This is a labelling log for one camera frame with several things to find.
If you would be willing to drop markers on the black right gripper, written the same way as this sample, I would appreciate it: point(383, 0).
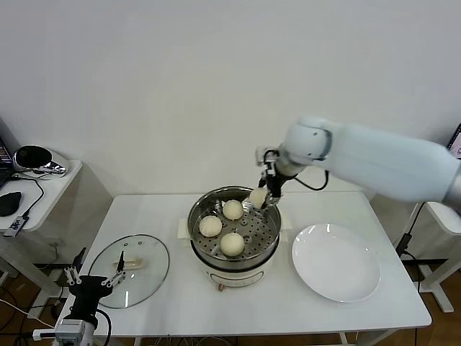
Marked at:
point(274, 184)

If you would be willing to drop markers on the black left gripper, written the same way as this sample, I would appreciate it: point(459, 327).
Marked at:
point(88, 292)

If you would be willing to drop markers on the white steamed baozi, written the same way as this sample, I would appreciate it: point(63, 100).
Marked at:
point(210, 226)
point(258, 197)
point(232, 210)
point(231, 245)

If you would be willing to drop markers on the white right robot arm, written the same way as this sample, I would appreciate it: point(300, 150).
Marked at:
point(378, 158)

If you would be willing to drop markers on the steel perforated steamer basket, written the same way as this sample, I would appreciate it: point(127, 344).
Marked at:
point(259, 234)

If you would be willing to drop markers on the cream electric cooker base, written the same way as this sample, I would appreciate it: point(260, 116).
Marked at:
point(234, 277)

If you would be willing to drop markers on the white round plate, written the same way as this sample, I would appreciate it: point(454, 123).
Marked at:
point(324, 252)

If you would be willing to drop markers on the white side table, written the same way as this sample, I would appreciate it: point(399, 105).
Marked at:
point(54, 194)

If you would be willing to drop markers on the grey usb adapter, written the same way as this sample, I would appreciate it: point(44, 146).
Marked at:
point(15, 226)

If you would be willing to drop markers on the black computer mouse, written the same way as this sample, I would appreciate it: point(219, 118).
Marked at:
point(9, 203)

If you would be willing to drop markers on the shiny chrome dome device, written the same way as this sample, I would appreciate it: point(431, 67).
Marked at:
point(36, 160)

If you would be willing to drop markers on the laptop with grey lid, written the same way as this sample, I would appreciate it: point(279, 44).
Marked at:
point(3, 162)

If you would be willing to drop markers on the dark laptop with lit screen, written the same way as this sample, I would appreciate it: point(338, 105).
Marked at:
point(455, 142)

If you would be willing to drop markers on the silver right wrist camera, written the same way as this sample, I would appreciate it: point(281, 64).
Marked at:
point(264, 158)

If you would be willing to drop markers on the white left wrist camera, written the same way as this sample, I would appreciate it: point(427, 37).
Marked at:
point(70, 329)

